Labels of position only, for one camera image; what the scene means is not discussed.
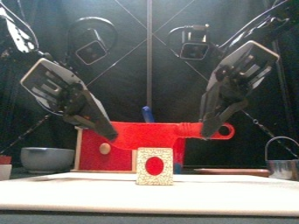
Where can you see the red toy knife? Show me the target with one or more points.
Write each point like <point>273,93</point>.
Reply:
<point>155,134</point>

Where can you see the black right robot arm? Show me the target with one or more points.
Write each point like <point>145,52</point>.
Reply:
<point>264,23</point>

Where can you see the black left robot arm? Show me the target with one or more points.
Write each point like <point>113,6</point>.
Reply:
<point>15,32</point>

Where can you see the red wooden box with knob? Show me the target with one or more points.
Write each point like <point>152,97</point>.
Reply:
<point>104,159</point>

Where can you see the grey bowl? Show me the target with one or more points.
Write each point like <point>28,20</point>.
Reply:
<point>47,159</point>

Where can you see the brown wooden tray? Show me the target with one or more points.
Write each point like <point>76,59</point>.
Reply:
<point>229,172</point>

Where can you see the red and white cup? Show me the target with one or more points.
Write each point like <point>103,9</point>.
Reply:
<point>4,167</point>

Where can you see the white cutting board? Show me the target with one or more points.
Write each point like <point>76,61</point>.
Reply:
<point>147,195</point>

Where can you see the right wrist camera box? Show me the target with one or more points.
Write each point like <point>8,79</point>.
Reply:
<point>193,43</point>

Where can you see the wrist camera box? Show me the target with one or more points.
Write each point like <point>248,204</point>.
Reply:
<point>193,43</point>
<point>92,46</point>

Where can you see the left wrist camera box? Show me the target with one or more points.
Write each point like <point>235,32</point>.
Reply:
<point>92,46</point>

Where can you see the grey vertical frame pole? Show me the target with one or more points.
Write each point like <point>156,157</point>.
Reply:
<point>148,52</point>

